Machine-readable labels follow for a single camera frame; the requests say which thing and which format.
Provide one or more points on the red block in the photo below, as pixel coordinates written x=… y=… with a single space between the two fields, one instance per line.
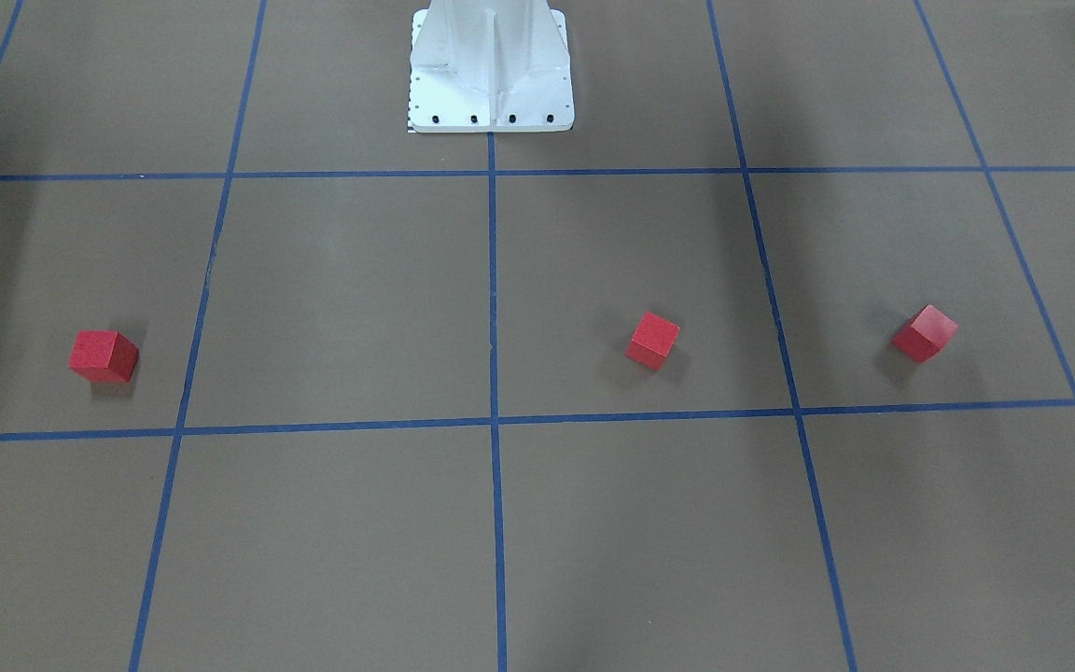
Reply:
x=926 y=334
x=103 y=356
x=652 y=341

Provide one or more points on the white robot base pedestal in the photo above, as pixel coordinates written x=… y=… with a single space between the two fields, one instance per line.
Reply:
x=490 y=67

